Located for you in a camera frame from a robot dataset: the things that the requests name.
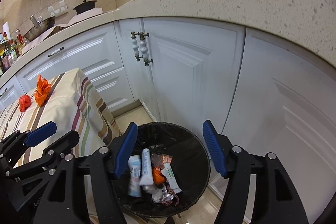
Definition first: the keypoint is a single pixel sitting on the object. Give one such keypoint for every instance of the black clay pot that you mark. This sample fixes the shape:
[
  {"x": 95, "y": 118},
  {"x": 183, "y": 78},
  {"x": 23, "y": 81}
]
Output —
[{"x": 85, "y": 6}]

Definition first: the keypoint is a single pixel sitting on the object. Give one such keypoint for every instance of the black trash bin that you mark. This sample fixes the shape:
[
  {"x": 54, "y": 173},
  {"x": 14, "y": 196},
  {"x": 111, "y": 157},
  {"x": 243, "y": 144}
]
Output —
[{"x": 190, "y": 165}]

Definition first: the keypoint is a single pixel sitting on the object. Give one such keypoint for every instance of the red plastic bag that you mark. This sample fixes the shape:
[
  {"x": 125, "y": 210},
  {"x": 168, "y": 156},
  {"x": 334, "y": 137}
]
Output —
[{"x": 24, "y": 103}]

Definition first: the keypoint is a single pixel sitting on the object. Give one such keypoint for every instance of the white green sachet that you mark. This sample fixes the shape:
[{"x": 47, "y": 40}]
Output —
[{"x": 169, "y": 175}]

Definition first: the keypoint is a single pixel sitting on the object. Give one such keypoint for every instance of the metal wok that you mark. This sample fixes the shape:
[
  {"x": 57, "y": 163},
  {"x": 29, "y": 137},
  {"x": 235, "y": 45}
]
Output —
[{"x": 39, "y": 27}]

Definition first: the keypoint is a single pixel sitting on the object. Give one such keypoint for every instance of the clear plastic bag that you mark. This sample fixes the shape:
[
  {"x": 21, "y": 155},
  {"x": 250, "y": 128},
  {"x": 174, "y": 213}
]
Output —
[{"x": 156, "y": 193}]

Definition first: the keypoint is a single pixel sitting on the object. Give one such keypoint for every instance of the beige stove cover cloth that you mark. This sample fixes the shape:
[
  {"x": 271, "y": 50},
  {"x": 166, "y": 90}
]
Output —
[{"x": 53, "y": 30}]

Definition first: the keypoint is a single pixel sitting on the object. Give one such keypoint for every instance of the white spice rack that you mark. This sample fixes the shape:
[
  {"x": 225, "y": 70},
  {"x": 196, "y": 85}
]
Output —
[{"x": 8, "y": 54}]

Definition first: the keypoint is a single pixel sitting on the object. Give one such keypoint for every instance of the white snack tube wrapper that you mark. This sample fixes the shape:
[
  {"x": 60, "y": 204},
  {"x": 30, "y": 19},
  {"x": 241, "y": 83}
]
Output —
[{"x": 134, "y": 164}]

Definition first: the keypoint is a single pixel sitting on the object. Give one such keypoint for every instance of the small orange bag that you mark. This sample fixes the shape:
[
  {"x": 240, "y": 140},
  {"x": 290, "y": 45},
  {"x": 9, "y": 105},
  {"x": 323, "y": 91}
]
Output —
[{"x": 158, "y": 177}]

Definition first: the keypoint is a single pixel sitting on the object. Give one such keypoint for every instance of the drawer handle centre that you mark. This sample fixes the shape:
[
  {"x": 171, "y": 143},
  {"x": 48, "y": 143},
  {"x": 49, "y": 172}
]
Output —
[{"x": 55, "y": 52}]

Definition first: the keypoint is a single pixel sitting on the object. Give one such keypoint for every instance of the cooking oil bottle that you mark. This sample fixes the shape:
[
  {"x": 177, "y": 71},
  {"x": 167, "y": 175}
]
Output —
[{"x": 20, "y": 40}]

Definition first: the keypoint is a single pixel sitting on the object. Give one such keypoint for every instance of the cabinet door handle right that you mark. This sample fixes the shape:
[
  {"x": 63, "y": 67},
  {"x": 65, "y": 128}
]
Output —
[{"x": 144, "y": 49}]

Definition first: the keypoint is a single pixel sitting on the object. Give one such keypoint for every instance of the striped tablecloth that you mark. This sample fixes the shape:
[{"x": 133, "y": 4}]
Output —
[{"x": 74, "y": 104}]

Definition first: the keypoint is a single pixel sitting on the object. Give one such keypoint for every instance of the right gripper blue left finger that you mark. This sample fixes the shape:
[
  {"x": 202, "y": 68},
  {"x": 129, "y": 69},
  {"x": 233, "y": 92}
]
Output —
[{"x": 124, "y": 146}]

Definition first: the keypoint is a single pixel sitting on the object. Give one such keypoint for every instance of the long white blue pouch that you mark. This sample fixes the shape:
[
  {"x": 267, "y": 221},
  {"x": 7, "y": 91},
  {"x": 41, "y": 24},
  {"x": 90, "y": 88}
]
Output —
[{"x": 146, "y": 172}]

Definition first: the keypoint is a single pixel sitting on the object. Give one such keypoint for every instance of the cabinet door handle left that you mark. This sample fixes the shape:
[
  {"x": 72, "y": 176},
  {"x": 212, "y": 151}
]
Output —
[{"x": 135, "y": 45}]

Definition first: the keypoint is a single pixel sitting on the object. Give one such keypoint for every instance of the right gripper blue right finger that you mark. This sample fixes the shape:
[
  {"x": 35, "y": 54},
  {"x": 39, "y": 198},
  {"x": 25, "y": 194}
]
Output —
[{"x": 211, "y": 138}]

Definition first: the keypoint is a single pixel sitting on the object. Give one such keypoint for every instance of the tall orange knotted bag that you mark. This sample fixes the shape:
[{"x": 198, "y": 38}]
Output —
[{"x": 42, "y": 91}]

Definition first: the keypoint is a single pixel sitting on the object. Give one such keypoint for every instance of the silver foil wrapper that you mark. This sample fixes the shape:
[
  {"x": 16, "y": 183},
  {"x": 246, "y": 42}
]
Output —
[{"x": 168, "y": 195}]

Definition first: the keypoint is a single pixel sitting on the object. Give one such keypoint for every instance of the orange printed clear bag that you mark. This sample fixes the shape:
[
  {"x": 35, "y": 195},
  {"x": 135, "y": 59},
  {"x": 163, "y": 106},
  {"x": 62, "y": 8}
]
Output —
[{"x": 159, "y": 160}]

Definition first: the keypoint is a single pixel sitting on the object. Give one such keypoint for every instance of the paper towel roll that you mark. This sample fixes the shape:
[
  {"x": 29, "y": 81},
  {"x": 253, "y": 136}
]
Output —
[{"x": 6, "y": 30}]

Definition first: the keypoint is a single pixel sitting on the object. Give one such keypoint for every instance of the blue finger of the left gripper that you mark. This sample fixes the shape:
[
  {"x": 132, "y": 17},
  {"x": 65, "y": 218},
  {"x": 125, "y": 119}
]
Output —
[
  {"x": 40, "y": 134},
  {"x": 63, "y": 146}
]

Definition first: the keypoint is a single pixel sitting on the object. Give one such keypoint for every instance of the cabinet door handle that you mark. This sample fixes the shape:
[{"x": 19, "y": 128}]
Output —
[
  {"x": 135, "y": 45},
  {"x": 144, "y": 49}
]

